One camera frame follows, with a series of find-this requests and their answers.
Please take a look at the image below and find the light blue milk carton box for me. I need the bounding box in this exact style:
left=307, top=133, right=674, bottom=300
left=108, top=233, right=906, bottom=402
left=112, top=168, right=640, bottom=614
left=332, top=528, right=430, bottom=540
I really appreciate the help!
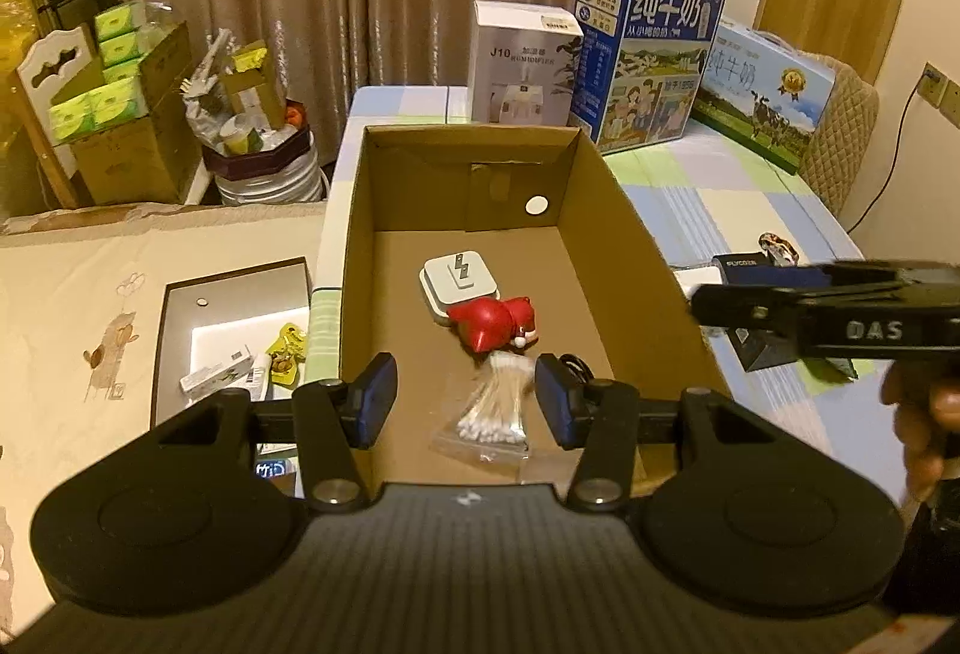
left=690, top=19, right=838, bottom=176

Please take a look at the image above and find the brown cardboard box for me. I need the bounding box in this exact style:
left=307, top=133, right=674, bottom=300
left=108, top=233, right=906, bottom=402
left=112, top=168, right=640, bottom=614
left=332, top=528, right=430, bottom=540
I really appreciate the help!
left=315, top=124, right=734, bottom=499

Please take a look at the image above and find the yellow snack packet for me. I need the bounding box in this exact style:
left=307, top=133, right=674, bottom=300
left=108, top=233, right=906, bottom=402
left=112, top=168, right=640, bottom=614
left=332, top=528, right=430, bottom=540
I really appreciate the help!
left=265, top=322, right=310, bottom=386

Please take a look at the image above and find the yellow plastic bag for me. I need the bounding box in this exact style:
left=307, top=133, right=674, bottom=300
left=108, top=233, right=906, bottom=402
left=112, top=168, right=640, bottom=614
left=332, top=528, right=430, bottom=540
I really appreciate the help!
left=0, top=0, right=40, bottom=66

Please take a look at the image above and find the small white packet box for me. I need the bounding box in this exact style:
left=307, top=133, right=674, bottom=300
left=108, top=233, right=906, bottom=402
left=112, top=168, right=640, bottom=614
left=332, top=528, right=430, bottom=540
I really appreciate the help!
left=178, top=344, right=257, bottom=398

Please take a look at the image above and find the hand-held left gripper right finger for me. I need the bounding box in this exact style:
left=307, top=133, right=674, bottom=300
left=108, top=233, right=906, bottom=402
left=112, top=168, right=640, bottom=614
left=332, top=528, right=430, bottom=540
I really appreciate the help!
left=533, top=354, right=782, bottom=513

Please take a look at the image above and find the white power adapter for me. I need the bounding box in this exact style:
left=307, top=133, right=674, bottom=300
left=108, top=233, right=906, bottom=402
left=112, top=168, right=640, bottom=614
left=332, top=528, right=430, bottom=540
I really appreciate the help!
left=418, top=249, right=500, bottom=329

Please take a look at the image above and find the wall socket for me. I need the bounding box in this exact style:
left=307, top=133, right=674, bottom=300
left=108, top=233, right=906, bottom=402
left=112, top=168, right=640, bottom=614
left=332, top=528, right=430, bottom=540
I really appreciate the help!
left=918, top=61, right=960, bottom=127

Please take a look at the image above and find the red cartoon cat figurine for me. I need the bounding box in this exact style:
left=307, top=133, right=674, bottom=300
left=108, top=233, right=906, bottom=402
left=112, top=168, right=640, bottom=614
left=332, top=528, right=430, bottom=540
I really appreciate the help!
left=447, top=295, right=540, bottom=356

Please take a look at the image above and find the black rectangular box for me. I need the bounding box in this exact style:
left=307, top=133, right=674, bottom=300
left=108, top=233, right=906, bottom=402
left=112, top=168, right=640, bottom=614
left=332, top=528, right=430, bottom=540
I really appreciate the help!
left=711, top=252, right=861, bottom=379

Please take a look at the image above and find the white chair back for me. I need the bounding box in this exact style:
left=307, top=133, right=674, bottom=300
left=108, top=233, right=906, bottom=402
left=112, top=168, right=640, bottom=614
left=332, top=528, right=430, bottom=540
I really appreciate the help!
left=15, top=24, right=100, bottom=210

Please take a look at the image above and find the bag of cotton swabs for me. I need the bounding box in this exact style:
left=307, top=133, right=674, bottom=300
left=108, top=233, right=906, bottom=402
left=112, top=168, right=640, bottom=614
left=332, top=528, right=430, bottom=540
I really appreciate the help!
left=430, top=354, right=539, bottom=473

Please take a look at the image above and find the cardboard box of green tissues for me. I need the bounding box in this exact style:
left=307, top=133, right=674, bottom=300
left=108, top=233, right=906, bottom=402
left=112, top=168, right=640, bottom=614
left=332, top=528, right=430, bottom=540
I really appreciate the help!
left=48, top=1, right=194, bottom=206

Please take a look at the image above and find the quilted chair cover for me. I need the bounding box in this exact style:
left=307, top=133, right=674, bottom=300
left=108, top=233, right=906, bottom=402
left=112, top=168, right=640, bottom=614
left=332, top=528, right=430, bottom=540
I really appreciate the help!
left=804, top=61, right=880, bottom=229

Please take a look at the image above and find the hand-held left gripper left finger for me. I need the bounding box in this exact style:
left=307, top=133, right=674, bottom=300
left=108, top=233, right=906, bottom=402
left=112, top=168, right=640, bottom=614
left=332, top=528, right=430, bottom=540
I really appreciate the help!
left=146, top=352, right=399, bottom=513

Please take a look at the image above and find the dark charger cable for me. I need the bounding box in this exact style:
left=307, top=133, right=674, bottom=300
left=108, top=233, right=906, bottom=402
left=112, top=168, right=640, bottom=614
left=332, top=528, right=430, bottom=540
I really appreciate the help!
left=841, top=73, right=932, bottom=231

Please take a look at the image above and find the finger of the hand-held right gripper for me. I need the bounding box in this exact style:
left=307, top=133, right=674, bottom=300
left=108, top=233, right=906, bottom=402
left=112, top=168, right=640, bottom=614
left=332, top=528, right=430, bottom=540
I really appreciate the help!
left=689, top=283, right=805, bottom=334

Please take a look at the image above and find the full trash bin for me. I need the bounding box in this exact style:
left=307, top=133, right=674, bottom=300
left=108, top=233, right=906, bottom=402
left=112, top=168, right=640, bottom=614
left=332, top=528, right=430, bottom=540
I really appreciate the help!
left=180, top=28, right=329, bottom=206

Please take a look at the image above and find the white humidifier box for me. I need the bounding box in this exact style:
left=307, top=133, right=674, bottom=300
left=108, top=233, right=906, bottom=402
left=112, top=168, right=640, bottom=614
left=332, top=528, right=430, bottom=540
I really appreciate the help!
left=470, top=0, right=585, bottom=127

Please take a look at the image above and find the person's right hand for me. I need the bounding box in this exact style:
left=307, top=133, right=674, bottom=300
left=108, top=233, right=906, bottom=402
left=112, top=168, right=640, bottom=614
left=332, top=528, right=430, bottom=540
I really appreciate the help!
left=880, top=360, right=960, bottom=506

